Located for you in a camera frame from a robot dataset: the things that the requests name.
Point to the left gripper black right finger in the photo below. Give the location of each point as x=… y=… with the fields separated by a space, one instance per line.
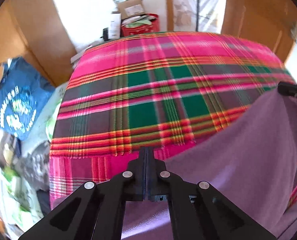
x=198 y=211

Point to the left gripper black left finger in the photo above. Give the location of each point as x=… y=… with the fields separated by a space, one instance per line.
x=95 y=211

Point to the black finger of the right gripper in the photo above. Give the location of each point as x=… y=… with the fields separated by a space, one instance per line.
x=287 y=89

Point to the purple fleece garment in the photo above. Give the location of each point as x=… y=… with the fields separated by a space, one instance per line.
x=253 y=162

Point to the wooden room door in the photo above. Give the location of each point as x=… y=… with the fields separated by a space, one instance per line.
x=269 y=22

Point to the transparent printed door curtain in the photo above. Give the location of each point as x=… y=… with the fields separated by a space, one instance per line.
x=199 y=15

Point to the pink plaid tablecloth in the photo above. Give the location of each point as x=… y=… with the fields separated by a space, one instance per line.
x=170 y=91

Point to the blue printed tote bag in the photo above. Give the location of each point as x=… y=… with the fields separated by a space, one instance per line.
x=23 y=94

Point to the red patterned storage basket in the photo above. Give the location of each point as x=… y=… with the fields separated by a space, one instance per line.
x=148 y=24

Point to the brown cardboard box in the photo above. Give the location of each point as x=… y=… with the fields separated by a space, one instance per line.
x=129 y=8

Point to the white product box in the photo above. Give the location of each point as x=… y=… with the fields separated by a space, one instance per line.
x=114 y=27

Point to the wooden wardrobe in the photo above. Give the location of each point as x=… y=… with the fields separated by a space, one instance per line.
x=32 y=29

